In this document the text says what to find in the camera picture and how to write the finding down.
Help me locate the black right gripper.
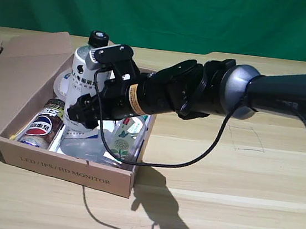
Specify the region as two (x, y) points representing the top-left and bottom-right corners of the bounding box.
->
(64, 53), (142, 134)

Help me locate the white bottle with black cap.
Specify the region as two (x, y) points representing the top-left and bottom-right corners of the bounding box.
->
(60, 27), (121, 141)

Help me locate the clear plastic bottle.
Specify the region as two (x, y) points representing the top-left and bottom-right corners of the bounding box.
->
(57, 124), (129, 170)

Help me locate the clear bottle with green label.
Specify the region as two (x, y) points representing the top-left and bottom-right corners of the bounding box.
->
(102, 111), (151, 165)

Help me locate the brown cardboard box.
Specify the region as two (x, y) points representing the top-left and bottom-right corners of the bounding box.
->
(0, 23), (167, 201)

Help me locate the white tape roll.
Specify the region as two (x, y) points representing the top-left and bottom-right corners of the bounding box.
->
(51, 69), (75, 101)

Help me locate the Pepsi soda can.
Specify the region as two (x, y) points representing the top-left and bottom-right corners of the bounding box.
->
(16, 94), (68, 151)

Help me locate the green backdrop cloth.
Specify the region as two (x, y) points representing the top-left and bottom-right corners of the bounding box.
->
(0, 0), (306, 68)

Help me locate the black camera cable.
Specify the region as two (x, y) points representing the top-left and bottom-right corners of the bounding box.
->
(84, 65), (258, 180)

